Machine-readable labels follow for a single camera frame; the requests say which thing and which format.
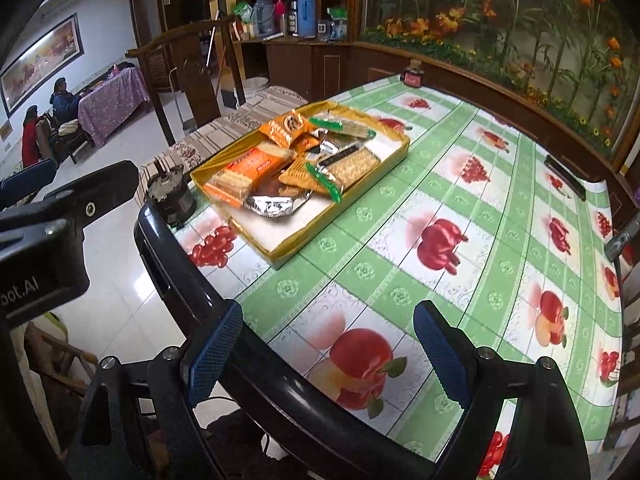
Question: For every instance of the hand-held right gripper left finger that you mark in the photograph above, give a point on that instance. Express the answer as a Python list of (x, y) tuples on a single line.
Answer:
[(215, 350)]

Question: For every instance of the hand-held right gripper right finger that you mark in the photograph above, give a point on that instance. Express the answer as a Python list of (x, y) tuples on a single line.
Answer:
[(442, 355)]

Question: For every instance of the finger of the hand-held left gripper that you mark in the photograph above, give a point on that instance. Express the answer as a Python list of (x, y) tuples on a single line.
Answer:
[(30, 175), (100, 185)]

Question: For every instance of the yellow cardboard tray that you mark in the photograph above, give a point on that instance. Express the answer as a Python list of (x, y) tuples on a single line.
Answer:
[(280, 240)]

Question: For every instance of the large orange cracker packet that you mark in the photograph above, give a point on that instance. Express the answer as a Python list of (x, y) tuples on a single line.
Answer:
[(245, 170)]

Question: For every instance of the silver foil snack packet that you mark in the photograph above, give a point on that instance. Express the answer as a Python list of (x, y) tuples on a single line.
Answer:
[(272, 205)]

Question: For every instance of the orange barcode snack packet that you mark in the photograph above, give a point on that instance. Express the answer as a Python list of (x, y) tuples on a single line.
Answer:
[(297, 177)]

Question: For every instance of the small orange snack packet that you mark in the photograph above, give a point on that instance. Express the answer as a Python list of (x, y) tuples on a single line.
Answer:
[(285, 127)]

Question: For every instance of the green-ended cracker packet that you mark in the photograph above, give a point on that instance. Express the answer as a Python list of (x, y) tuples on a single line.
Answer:
[(345, 127), (345, 165)]

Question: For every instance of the dark foil snack packet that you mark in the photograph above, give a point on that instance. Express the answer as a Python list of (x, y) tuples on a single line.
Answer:
[(340, 152)]

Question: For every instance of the grey metal cylinder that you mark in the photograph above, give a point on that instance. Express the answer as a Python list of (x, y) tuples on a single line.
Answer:
[(170, 195)]

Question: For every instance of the purple cloth table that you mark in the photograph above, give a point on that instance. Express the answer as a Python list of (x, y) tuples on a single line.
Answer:
[(110, 102)]

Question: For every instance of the carved wooden chair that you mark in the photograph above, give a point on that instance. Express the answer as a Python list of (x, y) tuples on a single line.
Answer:
[(200, 80)]

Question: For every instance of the striped cushioned bench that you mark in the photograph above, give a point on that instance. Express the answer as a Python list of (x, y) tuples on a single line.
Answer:
[(235, 115)]

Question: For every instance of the fruit print tablecloth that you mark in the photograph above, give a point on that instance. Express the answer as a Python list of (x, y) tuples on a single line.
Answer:
[(450, 185)]

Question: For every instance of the black remote control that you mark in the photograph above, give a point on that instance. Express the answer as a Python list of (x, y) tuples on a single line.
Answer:
[(565, 177)]

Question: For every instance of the wooden cabinet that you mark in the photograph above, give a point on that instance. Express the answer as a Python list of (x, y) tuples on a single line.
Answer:
[(300, 67)]

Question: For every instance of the blue water jug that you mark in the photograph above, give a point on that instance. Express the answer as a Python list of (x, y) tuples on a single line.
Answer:
[(264, 17)]

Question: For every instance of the blue thermos flask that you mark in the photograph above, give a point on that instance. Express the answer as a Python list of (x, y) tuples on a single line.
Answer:
[(305, 12)]

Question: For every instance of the small red box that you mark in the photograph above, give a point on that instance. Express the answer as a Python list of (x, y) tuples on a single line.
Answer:
[(413, 77)]

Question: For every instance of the framed wall painting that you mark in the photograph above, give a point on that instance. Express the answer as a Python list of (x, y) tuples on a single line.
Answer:
[(40, 65)]

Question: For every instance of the flower wall mural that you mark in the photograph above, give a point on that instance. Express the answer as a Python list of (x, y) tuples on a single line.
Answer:
[(500, 25)]

